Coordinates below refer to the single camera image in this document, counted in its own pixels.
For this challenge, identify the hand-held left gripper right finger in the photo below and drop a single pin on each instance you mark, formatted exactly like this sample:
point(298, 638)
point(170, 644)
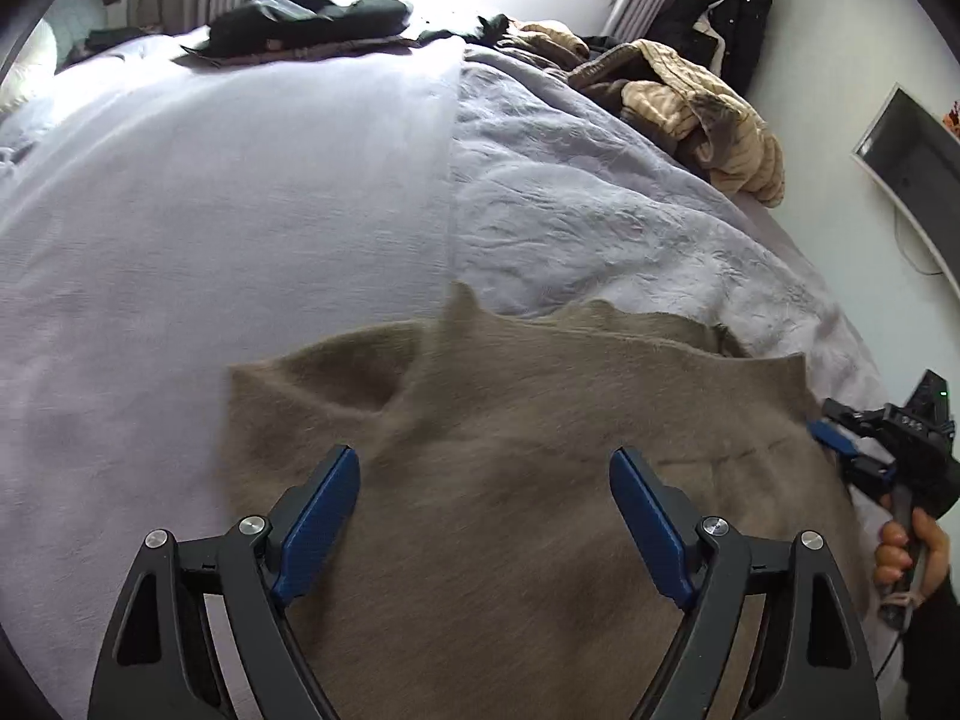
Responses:
point(649, 525)

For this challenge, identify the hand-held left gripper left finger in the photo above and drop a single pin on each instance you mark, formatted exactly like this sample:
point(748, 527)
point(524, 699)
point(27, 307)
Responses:
point(319, 525)

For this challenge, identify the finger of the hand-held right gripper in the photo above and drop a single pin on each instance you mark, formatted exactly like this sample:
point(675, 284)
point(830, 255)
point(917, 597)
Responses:
point(829, 435)
point(855, 416)

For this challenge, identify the brown knit sweater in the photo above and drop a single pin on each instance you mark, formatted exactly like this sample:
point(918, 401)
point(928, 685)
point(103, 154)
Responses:
point(525, 427)

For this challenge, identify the person's right forearm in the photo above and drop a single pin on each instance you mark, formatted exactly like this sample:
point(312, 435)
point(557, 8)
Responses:
point(937, 652)

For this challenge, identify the beige brown clothes pile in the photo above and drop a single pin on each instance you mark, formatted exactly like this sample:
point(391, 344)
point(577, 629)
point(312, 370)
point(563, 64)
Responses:
point(712, 120)

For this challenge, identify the person's right hand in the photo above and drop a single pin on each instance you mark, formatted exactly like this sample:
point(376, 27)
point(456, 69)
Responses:
point(892, 559)

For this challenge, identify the embossed lilac blanket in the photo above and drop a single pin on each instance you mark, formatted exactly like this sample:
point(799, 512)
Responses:
point(600, 202)

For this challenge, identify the smooth lilac fleece blanket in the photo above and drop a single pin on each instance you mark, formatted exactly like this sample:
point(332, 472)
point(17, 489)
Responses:
point(225, 202)

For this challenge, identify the hanging black coat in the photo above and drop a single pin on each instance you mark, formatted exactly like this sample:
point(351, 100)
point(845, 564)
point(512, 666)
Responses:
point(720, 15)

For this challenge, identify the dark brown garment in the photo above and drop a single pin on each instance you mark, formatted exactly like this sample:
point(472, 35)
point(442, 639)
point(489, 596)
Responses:
point(600, 75)

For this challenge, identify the black jacket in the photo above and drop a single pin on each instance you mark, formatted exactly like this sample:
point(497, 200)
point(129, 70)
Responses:
point(300, 15)

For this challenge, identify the small black garment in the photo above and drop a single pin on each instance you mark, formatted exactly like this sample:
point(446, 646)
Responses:
point(472, 30)

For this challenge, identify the dark folded clothing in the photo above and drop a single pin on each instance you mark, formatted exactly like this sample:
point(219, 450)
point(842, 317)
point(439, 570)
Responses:
point(105, 45)

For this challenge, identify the white round pillow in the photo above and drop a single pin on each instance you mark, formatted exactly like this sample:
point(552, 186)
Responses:
point(19, 60)

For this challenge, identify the wall television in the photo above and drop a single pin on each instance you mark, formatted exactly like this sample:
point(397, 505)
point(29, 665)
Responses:
point(915, 157)

